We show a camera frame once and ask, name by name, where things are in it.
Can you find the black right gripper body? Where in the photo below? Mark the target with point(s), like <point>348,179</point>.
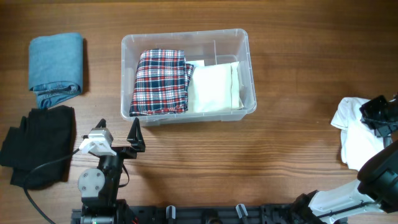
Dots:
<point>382,116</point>

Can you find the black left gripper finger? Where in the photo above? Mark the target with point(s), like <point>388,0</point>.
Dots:
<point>135,137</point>
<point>101,124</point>

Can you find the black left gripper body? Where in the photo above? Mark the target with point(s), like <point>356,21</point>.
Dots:
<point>123,152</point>

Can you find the white printed t-shirt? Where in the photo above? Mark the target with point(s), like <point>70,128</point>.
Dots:
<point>358,142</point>

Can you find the plaid flannel shirt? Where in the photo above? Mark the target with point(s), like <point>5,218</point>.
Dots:
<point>161,83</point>

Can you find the cream cloth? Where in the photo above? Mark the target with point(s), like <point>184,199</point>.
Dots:
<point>215,88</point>

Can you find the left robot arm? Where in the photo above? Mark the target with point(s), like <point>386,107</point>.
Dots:
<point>99,186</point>

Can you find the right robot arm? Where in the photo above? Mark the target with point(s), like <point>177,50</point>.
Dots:
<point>374,190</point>

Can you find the black folded garment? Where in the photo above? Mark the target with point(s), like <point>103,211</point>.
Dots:
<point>43,136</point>

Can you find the folded blue jeans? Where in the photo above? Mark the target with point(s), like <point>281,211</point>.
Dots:
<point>56,68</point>

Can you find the clear plastic storage bin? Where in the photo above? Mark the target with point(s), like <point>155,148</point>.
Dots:
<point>211,46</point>

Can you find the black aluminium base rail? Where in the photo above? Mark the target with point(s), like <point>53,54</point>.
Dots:
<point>264,214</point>

